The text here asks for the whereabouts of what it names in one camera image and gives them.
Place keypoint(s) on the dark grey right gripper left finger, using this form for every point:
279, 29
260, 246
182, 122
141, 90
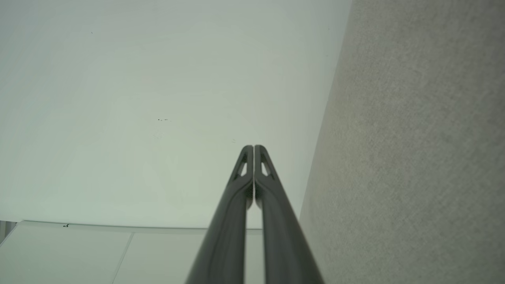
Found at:
225, 240

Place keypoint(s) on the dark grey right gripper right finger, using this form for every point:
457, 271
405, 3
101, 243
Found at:
284, 240

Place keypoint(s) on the grey fabric sofa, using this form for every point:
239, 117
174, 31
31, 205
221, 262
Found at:
410, 150

